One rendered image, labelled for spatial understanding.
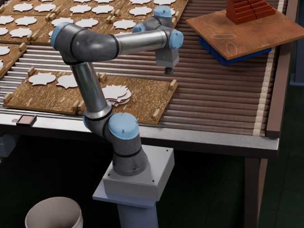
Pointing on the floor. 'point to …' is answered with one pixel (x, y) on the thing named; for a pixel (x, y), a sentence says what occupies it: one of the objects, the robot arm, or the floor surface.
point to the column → (130, 209)
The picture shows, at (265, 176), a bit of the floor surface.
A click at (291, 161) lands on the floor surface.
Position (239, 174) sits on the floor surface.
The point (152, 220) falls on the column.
